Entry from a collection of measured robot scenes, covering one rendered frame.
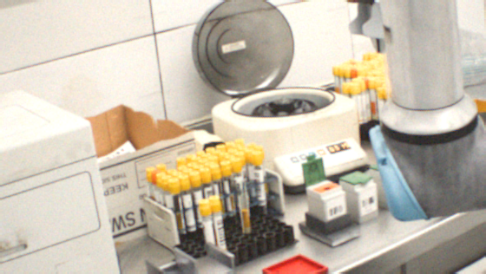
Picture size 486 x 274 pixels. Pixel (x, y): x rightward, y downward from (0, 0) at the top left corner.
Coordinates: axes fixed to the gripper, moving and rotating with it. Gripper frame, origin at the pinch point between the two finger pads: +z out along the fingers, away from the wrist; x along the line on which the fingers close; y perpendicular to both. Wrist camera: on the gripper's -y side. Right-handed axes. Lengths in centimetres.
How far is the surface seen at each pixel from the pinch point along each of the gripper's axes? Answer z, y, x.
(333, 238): 23.9, 21.7, 13.1
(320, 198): 18.4, 21.5, 10.0
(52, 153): -2, 62, 20
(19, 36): -7, 51, -46
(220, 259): 20.7, 40.5, 13.7
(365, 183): 19.2, 11.8, 8.2
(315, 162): 14.3, 19.2, 5.7
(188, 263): 19, 46, 15
